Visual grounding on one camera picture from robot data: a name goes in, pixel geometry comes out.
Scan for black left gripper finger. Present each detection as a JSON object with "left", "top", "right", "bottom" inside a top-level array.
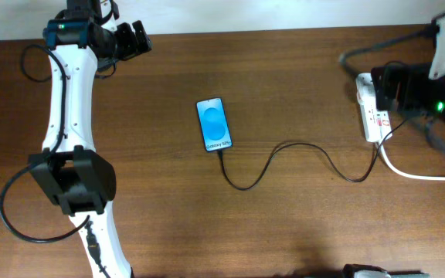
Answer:
[
  {"left": 115, "top": 23, "right": 137, "bottom": 60},
  {"left": 132, "top": 20, "right": 152, "bottom": 53}
]

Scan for black USB charging cable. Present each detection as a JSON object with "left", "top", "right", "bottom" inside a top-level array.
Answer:
[{"left": 216, "top": 111, "right": 413, "bottom": 192}]

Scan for blue Galaxy smartphone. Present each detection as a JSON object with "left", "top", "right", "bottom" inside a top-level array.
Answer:
[{"left": 196, "top": 98, "right": 233, "bottom": 152}]

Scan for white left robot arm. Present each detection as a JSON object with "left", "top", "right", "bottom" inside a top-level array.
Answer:
[{"left": 29, "top": 1, "right": 151, "bottom": 277}]

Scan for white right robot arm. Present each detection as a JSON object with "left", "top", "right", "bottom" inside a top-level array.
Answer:
[{"left": 370, "top": 63, "right": 445, "bottom": 155}]

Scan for white power strip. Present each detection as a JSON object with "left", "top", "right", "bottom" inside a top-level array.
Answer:
[{"left": 355, "top": 73, "right": 392, "bottom": 143}]

